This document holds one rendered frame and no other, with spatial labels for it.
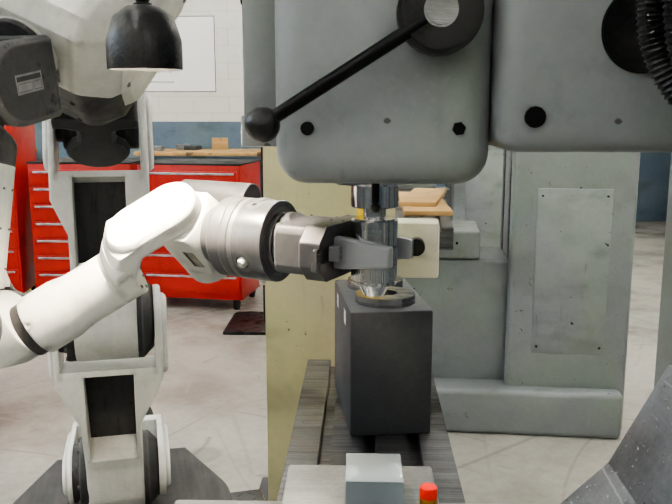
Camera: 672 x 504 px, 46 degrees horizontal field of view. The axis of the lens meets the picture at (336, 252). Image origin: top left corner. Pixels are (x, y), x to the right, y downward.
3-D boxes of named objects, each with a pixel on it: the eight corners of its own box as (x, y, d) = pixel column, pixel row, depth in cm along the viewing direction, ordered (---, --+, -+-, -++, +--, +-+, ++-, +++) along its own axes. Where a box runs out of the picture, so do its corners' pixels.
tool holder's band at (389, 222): (341, 227, 80) (341, 217, 80) (371, 222, 83) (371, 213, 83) (377, 232, 77) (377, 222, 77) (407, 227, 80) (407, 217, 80)
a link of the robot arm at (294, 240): (318, 210, 76) (214, 202, 81) (317, 308, 77) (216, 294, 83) (372, 197, 87) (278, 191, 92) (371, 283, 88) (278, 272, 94)
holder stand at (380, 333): (349, 437, 116) (349, 303, 112) (334, 385, 137) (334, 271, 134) (430, 433, 117) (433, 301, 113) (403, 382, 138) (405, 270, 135)
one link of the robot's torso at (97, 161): (61, 35, 147) (50, -30, 131) (133, 37, 150) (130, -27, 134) (61, 171, 138) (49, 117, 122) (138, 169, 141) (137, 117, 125)
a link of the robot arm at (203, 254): (216, 249, 82) (130, 240, 87) (259, 300, 90) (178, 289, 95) (255, 162, 87) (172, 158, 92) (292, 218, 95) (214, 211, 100)
